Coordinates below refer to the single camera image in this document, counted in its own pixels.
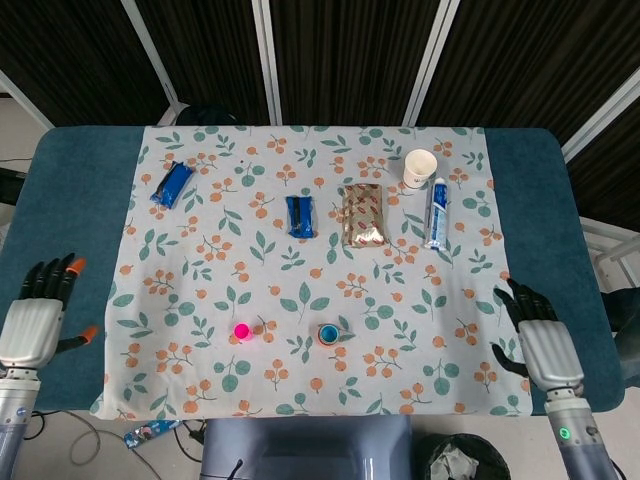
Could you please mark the long blue snack packet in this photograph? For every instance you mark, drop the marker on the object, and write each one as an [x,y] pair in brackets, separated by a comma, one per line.
[172,185]

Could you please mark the black device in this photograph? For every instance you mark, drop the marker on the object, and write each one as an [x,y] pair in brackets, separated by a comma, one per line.
[10,187]

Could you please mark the white paper cup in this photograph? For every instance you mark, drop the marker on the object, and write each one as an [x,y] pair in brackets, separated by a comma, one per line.
[420,167]

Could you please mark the black trash bin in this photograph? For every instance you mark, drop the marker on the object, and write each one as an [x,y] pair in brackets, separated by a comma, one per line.
[465,460]

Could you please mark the gold foil snack package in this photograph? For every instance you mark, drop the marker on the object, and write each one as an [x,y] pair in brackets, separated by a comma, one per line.
[364,215]

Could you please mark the blue-grey robot torso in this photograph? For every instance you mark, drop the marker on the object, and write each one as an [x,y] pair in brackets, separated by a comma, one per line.
[310,445]

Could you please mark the dark bag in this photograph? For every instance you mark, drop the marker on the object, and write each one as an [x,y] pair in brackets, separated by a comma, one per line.
[207,116]

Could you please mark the orange plastic cup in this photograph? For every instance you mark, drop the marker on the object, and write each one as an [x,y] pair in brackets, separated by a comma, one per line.
[329,344]

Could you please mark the white metal frame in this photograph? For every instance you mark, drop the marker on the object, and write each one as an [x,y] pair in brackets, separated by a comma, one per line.
[615,250]

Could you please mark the white blue toothpaste tube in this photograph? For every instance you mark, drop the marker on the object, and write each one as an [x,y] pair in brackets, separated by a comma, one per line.
[437,215]

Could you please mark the dark folding screen white frame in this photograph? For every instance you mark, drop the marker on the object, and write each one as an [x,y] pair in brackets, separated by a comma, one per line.
[350,50]

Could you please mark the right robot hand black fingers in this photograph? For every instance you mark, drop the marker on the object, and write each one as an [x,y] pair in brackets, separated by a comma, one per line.
[550,355]

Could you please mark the colourful wrapper on floor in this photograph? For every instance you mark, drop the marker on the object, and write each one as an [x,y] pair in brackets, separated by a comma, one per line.
[150,433]

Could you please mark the short blue snack packet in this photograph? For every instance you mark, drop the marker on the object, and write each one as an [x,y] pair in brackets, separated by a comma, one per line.
[301,217]

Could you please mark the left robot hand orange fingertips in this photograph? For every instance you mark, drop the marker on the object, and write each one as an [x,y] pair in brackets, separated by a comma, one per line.
[30,330]

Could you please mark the teal table cover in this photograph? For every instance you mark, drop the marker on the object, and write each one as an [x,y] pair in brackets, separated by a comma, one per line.
[70,225]

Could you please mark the floral print tablecloth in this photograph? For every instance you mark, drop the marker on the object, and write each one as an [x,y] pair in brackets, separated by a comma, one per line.
[175,250]

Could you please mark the pink plastic cup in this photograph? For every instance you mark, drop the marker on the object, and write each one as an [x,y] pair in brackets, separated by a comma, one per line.
[242,331]

